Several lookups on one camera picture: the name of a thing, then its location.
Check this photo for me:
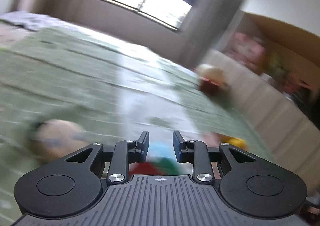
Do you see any red and green object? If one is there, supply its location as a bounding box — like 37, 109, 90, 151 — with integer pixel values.
130, 157, 192, 175

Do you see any yellow toy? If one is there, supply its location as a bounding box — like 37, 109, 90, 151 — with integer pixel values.
221, 136, 247, 149

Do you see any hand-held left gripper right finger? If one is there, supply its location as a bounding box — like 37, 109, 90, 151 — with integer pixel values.
173, 130, 258, 184

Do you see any beige padded headboard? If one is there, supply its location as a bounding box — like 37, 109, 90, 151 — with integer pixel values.
204, 48, 319, 166

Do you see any pink printed item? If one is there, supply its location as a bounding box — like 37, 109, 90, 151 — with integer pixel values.
224, 31, 267, 73

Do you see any grey patterned quilt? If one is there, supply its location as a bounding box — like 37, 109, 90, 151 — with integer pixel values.
0, 11, 67, 32

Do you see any cream and red plush toy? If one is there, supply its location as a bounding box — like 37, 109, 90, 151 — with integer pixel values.
195, 64, 232, 95

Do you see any beige round object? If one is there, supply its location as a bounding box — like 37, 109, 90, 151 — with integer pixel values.
35, 119, 87, 163

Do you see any blue packet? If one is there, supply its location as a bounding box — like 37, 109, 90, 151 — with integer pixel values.
149, 142, 175, 160

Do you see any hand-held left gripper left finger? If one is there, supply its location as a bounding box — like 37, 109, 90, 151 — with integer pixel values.
64, 130, 150, 184

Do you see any brown cardboard box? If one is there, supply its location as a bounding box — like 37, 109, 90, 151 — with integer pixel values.
240, 10, 320, 71

